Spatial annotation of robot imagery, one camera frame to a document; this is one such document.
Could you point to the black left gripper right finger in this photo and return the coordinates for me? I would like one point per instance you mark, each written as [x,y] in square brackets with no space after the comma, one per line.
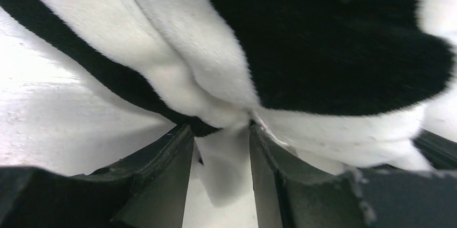
[291,193]

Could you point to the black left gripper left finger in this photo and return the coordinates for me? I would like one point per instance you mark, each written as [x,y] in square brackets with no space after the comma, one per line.
[145,189]

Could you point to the black white striped pillowcase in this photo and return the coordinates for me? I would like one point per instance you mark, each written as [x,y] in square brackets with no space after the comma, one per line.
[342,82]

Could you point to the white pillow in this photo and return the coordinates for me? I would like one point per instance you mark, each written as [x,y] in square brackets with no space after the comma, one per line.
[55,115]

